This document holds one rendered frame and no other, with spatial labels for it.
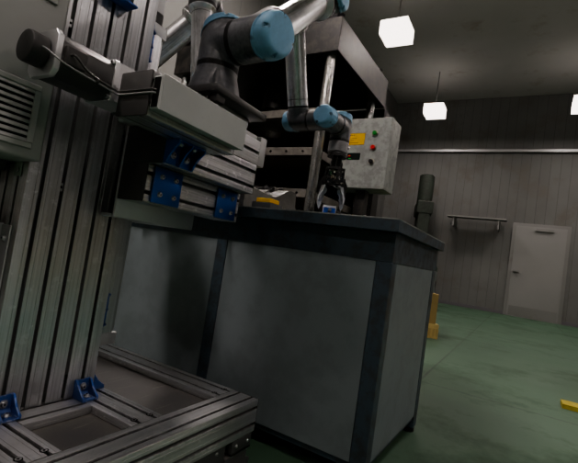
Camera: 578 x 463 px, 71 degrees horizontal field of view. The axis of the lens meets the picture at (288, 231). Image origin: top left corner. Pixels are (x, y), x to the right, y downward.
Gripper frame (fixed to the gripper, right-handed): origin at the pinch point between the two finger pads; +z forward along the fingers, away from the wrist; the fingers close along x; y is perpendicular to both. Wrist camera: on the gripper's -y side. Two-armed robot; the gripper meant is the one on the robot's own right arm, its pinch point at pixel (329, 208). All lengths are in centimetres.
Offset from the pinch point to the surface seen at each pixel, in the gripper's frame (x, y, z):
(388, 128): 26, -68, -56
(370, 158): 20, -71, -39
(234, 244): -33.0, 1.5, 18.9
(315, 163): -10, -72, -32
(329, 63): -10, -72, -90
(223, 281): -35.2, 0.3, 33.2
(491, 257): 415, -855, -44
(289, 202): -17.4, -29.6, -3.6
